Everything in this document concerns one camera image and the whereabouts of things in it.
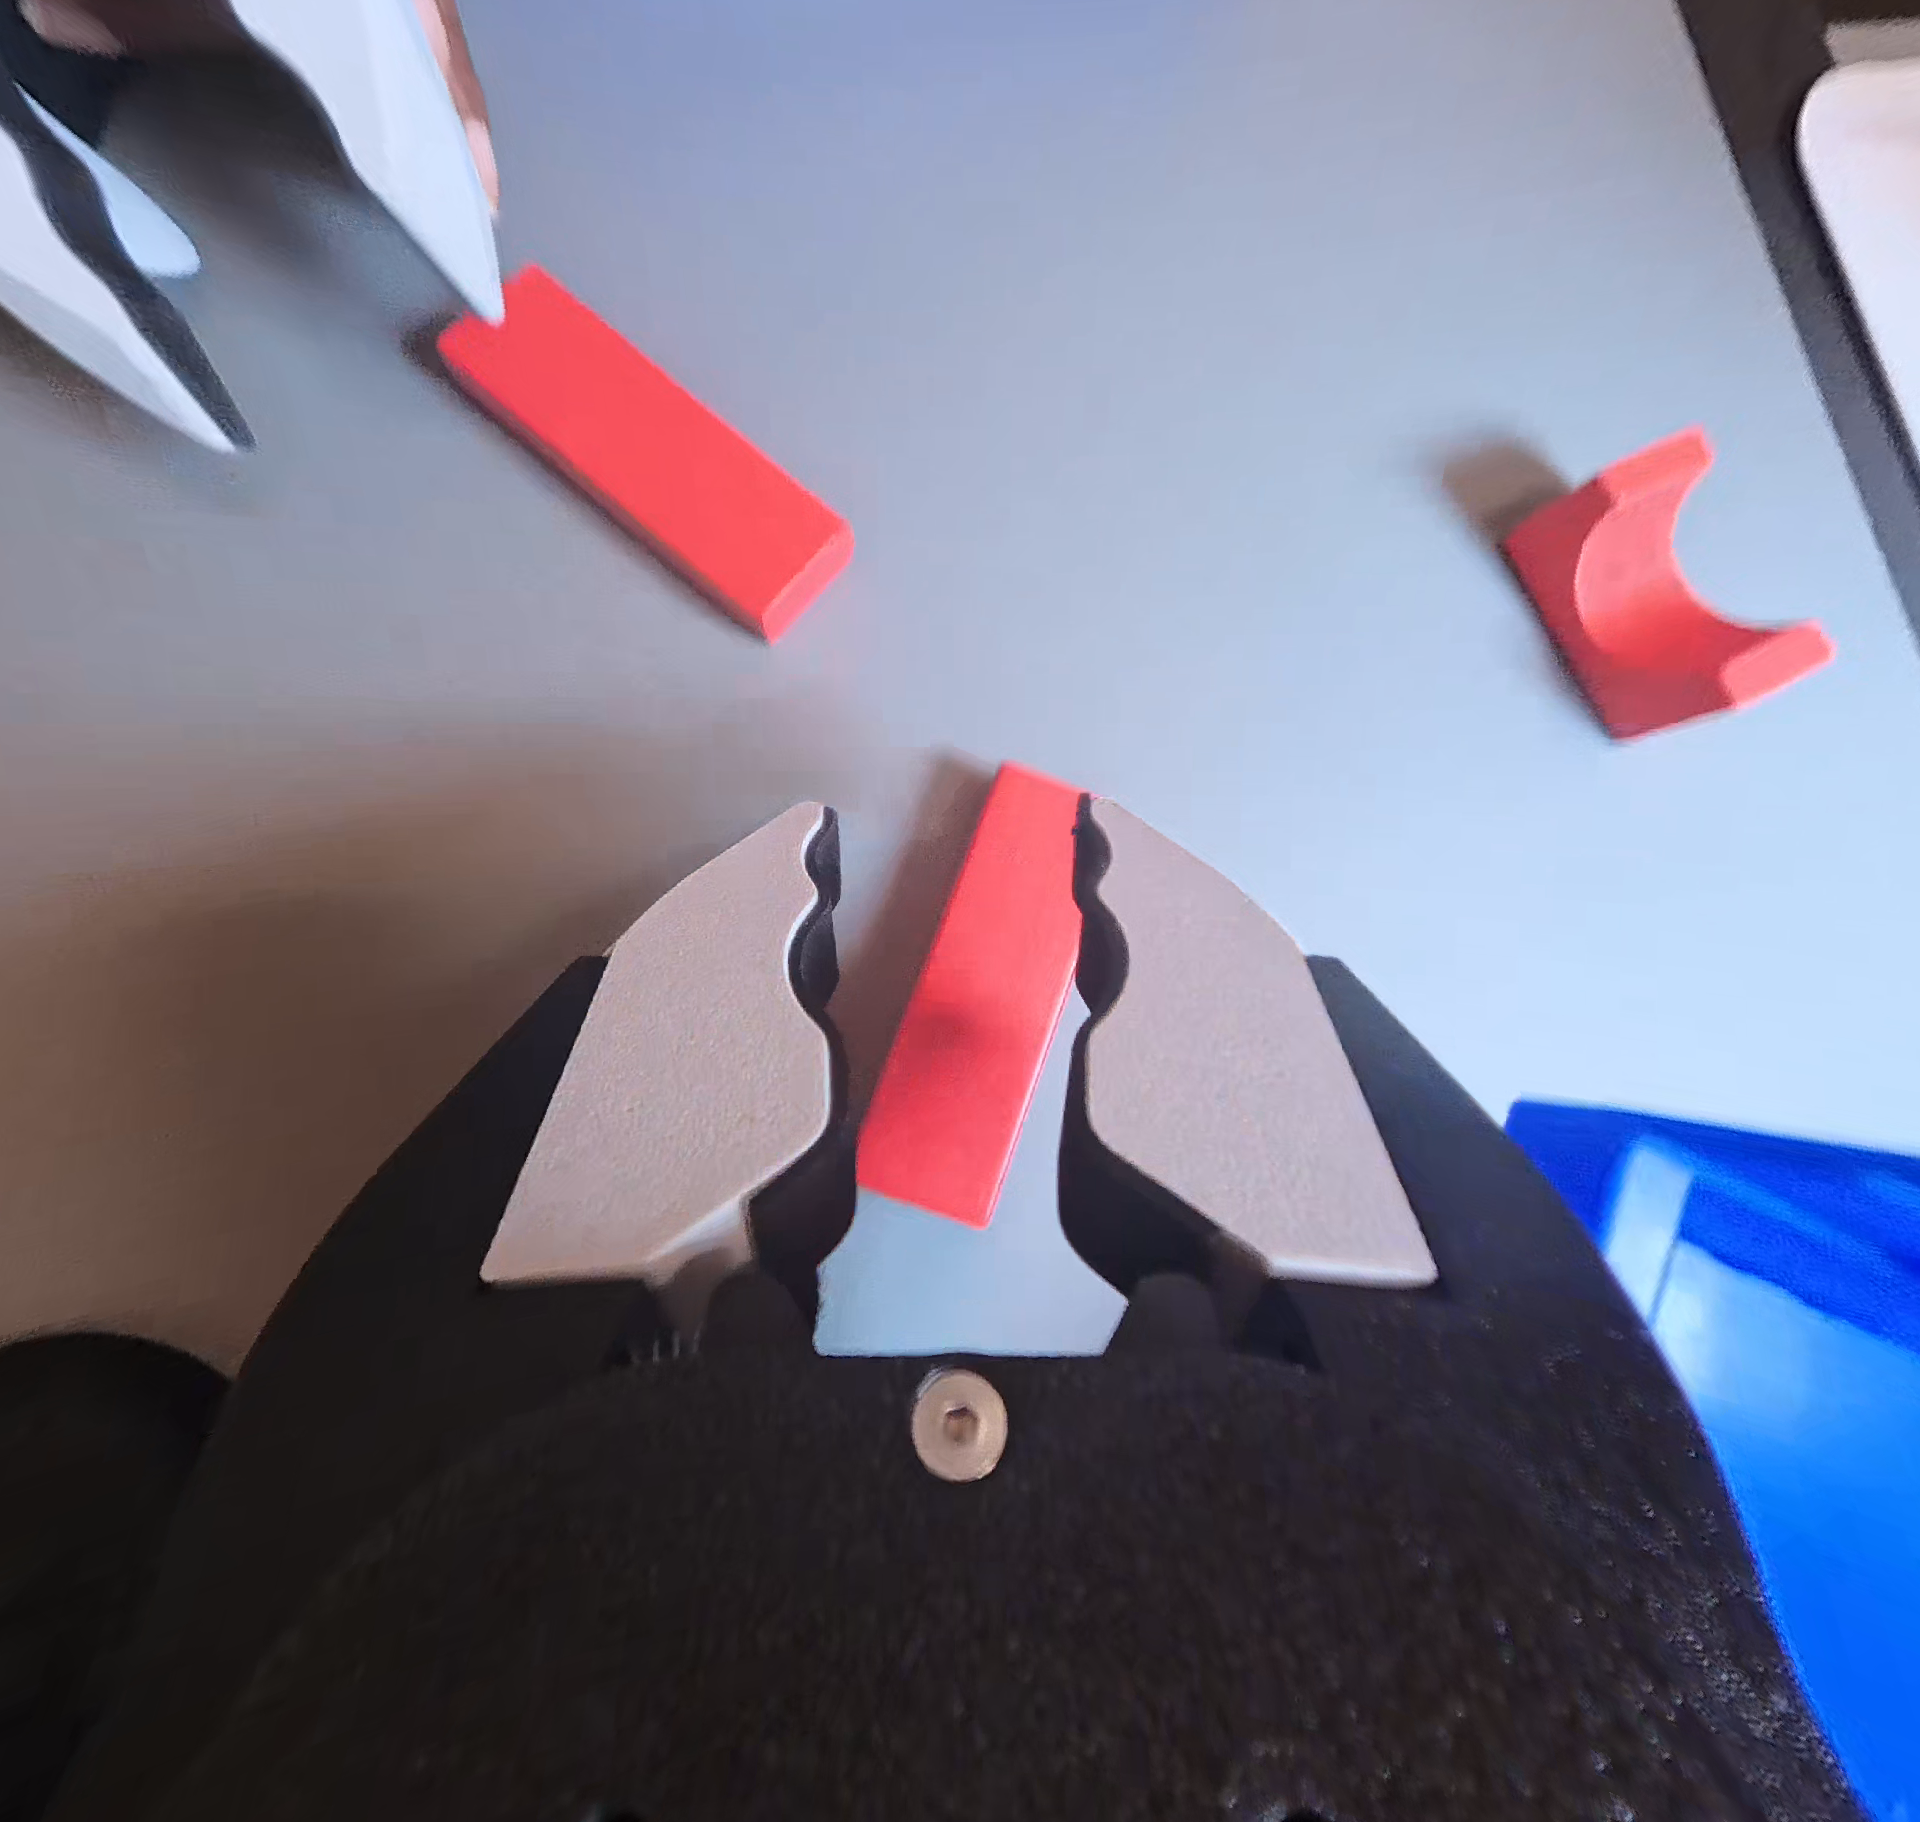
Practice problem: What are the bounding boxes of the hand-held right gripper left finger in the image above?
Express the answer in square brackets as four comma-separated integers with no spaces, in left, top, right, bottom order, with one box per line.
[480,799,847,1337]

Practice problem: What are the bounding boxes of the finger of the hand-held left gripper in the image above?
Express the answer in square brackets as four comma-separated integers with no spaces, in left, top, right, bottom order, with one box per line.
[151,0,508,328]
[0,83,260,456]

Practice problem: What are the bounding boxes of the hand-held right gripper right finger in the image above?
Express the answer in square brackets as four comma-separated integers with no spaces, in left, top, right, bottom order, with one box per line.
[1069,797,1443,1331]

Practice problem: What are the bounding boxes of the red rectangular wooden block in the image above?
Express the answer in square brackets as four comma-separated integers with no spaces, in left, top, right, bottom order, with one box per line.
[435,262,859,646]
[854,760,1091,1232]

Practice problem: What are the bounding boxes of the red arch wooden block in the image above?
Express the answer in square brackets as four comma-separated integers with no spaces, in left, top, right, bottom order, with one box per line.
[1500,427,1837,742]

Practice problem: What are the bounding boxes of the blue plastic bin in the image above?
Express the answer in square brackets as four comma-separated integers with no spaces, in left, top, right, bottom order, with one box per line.
[1504,1095,1920,1822]

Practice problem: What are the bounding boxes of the person's left hand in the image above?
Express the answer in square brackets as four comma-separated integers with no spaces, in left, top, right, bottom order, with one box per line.
[392,0,504,220]

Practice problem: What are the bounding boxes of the dark cloth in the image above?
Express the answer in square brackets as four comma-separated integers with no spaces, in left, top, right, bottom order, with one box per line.
[0,1331,234,1822]

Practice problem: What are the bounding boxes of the white document stand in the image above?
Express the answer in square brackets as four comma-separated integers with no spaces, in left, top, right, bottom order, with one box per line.
[1794,58,1920,445]

